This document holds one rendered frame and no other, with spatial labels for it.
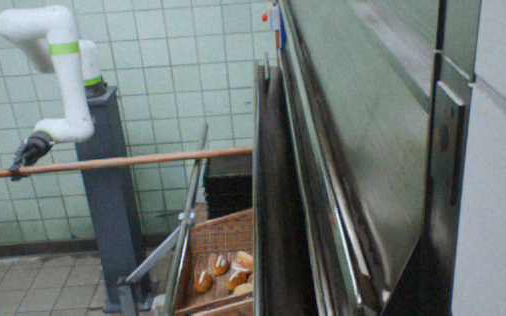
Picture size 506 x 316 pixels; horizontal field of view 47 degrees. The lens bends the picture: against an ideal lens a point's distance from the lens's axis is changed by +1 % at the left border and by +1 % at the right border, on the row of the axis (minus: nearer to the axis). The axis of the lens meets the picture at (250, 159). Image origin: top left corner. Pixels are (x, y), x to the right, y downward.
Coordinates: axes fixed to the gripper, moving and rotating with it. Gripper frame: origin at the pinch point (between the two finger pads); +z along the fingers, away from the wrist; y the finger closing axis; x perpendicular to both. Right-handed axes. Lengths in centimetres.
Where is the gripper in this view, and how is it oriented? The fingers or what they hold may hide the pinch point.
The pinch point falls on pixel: (17, 170)
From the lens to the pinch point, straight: 220.6
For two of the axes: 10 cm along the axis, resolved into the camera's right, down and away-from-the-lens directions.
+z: 0.0, 4.4, -9.0
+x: -10.0, 0.7, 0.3
